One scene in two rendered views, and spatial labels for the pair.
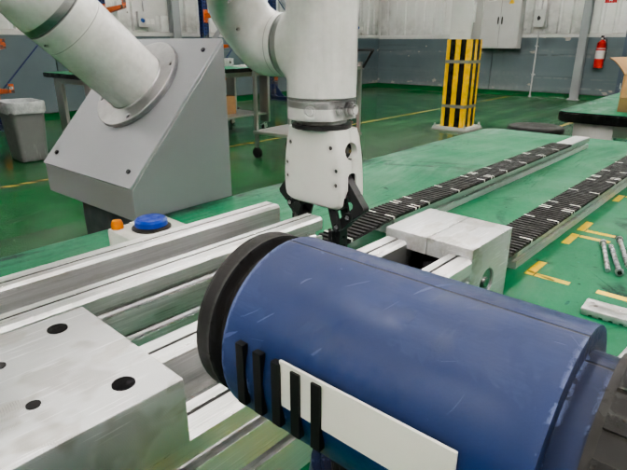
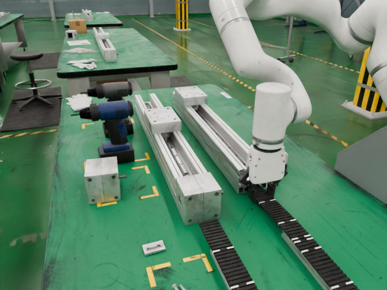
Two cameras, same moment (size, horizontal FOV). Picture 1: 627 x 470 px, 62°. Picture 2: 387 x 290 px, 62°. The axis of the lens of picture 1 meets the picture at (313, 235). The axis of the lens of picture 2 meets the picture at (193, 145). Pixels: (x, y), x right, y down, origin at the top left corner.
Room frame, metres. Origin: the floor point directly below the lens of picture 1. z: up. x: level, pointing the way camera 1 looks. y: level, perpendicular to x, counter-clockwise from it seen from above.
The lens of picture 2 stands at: (0.87, -0.77, 1.35)
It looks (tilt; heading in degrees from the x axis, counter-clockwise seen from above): 27 degrees down; 120
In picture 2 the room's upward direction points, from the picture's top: straight up
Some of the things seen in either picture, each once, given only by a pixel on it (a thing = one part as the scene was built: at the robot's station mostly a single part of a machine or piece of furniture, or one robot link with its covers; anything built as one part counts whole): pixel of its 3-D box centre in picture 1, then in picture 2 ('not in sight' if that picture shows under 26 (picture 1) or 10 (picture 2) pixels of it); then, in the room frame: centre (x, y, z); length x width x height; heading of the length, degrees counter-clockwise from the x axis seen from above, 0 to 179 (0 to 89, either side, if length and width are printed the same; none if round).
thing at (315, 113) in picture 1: (323, 110); (266, 139); (0.65, -0.01, 0.98); 0.09 x 0.08 x 0.03; 47
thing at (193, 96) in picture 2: not in sight; (190, 98); (0.13, 0.47, 0.87); 0.16 x 0.11 x 0.07; 137
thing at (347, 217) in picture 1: (344, 234); (249, 190); (0.62, -0.04, 0.83); 0.03 x 0.03 x 0.07; 47
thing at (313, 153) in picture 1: (321, 159); (265, 160); (0.65, -0.01, 0.92); 0.10 x 0.07 x 0.11; 47
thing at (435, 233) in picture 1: (435, 264); (202, 197); (0.53, -0.14, 0.83); 0.12 x 0.09 x 0.10; 47
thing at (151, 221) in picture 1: (151, 224); not in sight; (0.61, 0.20, 0.84); 0.04 x 0.04 x 0.02
